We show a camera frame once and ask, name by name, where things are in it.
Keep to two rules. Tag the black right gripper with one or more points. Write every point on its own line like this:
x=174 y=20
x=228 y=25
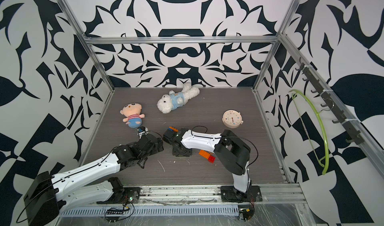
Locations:
x=185 y=154

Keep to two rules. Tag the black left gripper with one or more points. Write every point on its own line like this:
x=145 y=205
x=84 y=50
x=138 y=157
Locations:
x=158 y=148

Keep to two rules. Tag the orange 2x4 lego brick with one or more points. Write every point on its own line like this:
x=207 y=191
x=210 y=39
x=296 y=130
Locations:
x=204 y=154
x=173 y=129

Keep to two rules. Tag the red 2x2 lego brick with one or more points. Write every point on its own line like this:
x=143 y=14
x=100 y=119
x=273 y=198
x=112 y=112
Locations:
x=211 y=159

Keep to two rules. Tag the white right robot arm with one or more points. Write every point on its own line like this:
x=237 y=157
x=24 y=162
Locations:
x=231 y=151

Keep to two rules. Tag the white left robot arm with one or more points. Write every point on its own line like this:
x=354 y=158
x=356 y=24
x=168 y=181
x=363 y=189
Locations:
x=50 y=195

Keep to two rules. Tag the white teddy bear blue shirt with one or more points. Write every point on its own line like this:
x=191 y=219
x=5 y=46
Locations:
x=173 y=100

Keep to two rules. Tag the plush doll striped shirt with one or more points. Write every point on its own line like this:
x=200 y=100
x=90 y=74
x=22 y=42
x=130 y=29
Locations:
x=133 y=116

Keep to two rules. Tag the pink round toy clock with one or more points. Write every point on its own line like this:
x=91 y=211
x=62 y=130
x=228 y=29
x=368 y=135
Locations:
x=232 y=119

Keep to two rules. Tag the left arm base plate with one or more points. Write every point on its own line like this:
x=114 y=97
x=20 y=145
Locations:
x=130 y=194

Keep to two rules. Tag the white slotted cable duct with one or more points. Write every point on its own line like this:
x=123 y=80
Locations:
x=140 y=211

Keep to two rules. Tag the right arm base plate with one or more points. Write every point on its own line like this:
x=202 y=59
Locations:
x=230 y=194

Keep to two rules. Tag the black wall hook rack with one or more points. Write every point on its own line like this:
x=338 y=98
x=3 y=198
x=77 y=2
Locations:
x=331 y=105

